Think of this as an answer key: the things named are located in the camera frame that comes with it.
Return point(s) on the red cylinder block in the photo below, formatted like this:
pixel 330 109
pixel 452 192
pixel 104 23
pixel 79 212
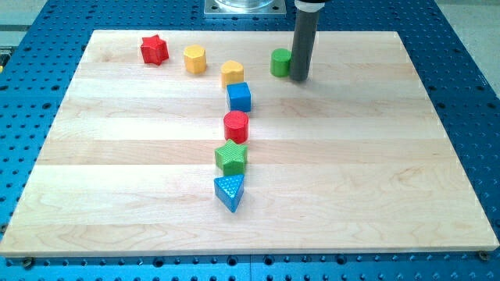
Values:
pixel 236 126

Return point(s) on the green star block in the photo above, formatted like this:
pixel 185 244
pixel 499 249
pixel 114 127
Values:
pixel 231 158

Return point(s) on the blue cube block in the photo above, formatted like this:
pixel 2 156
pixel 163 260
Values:
pixel 239 97

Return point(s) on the blue triangle block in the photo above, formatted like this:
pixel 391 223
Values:
pixel 230 189

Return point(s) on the yellow heart block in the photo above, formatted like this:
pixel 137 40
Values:
pixel 232 72

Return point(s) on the green cylinder block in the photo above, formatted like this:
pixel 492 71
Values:
pixel 280 62

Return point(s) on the yellow hexagon block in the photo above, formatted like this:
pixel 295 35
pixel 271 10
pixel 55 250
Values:
pixel 195 59

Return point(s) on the light wooden board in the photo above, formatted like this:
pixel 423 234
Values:
pixel 355 159

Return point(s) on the red star block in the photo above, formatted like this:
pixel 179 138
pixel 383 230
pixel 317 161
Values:
pixel 154 50

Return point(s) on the blue perforated metal table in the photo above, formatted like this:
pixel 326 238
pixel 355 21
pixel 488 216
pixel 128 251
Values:
pixel 55 37

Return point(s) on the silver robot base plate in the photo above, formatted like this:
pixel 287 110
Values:
pixel 244 7

